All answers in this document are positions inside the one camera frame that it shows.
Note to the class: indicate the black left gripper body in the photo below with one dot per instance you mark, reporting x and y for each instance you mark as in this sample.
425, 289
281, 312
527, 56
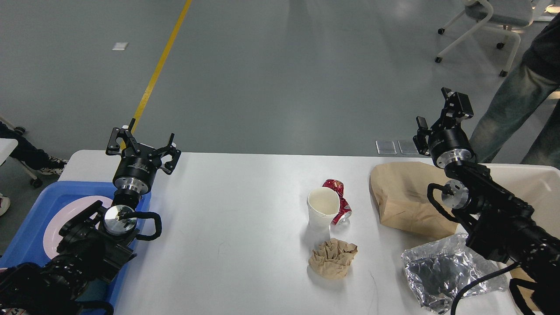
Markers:
137, 171

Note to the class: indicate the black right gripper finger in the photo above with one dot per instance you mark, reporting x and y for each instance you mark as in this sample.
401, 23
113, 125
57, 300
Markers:
457, 107
421, 139

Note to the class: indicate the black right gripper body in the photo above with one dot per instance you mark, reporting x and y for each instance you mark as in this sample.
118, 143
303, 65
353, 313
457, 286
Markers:
448, 145

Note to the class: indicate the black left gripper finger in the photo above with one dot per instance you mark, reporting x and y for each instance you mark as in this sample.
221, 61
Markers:
169, 149
122, 142

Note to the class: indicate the pink plate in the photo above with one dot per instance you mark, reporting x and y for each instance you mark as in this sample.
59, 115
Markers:
51, 237

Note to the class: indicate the white paper cup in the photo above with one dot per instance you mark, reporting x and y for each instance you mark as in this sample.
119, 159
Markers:
323, 205

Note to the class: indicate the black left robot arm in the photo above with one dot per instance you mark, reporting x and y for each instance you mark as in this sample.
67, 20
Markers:
95, 242

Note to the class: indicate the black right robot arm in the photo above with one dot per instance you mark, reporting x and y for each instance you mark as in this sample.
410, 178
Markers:
499, 224

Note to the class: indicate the brown paper bag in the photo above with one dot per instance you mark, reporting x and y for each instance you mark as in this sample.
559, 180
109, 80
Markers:
400, 190

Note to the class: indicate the seated person leg left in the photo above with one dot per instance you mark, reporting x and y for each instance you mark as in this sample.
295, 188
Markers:
36, 159

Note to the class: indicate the beige plastic bin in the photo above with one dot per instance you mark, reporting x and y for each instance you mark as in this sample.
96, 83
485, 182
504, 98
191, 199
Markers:
539, 186

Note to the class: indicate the white office chair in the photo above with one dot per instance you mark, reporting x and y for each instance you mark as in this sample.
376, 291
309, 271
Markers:
498, 16

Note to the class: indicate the crushed red soda can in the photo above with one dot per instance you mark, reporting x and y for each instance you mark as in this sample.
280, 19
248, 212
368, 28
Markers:
345, 210

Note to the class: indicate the white chair at left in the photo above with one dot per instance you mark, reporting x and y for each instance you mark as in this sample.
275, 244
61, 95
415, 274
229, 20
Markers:
7, 146

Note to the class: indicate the crumpled aluminium foil sheet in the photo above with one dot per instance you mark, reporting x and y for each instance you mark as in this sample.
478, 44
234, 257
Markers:
436, 271

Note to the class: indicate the blue plastic tray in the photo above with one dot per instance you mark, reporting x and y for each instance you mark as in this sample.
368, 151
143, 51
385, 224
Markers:
31, 242

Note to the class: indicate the crumpled brown paper napkin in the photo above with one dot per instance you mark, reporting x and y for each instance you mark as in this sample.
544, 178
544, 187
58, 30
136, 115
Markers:
333, 258

